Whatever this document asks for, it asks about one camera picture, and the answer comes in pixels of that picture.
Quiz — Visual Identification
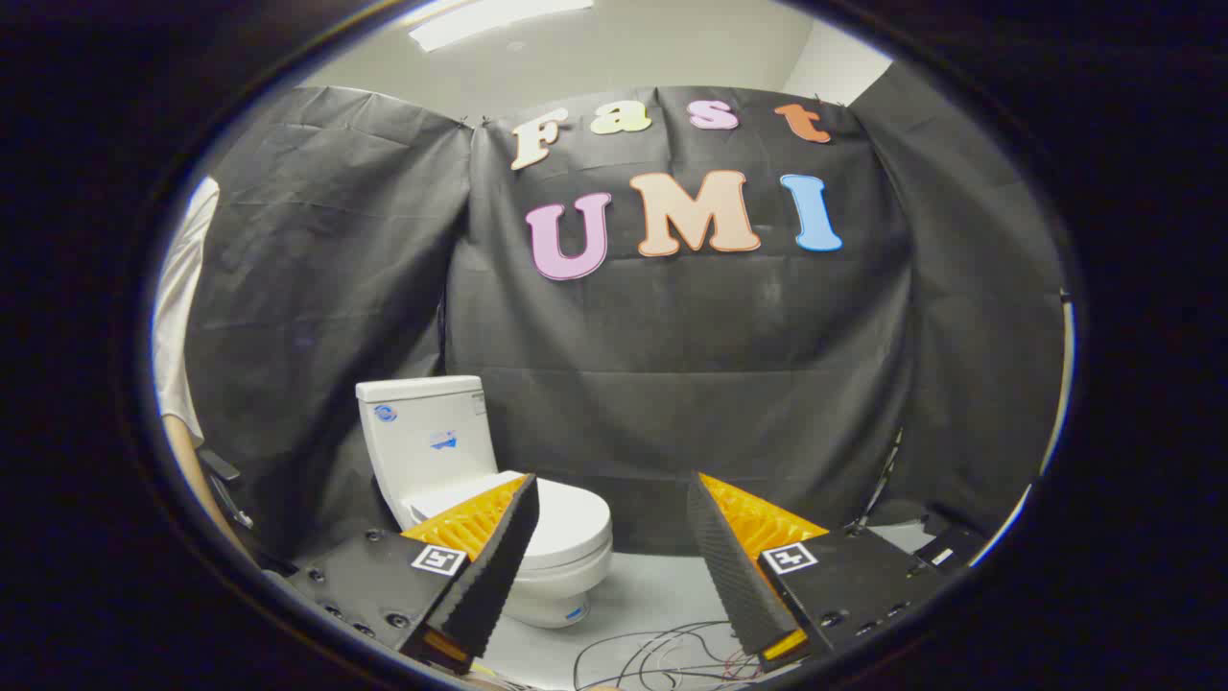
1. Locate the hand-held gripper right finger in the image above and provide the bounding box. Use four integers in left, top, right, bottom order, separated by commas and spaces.
686, 471, 951, 673

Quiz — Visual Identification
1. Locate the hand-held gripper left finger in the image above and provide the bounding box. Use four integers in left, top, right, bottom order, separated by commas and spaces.
285, 472, 541, 676

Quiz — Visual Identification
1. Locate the white toilet lid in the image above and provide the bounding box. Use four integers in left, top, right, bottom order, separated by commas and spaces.
408, 470, 613, 569

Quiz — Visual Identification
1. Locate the white toilet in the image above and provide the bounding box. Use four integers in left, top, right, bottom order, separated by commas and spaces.
355, 375, 615, 630

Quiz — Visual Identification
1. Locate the black box device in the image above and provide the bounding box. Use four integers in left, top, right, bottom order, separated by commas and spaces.
916, 523, 989, 572

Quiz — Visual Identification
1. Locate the black backdrop cloth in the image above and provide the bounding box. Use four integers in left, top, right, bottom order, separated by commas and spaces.
182, 62, 1068, 558

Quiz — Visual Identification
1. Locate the dark stand part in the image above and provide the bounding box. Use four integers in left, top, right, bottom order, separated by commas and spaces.
197, 449, 258, 531

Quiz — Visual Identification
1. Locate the person's white shirt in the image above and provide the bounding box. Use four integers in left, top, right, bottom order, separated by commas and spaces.
153, 178, 222, 447

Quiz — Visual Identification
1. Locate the ceiling light panel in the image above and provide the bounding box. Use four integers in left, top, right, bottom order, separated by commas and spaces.
408, 0, 596, 54

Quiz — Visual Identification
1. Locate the tangle of floor cables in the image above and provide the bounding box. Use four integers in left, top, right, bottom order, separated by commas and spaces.
574, 622, 768, 691

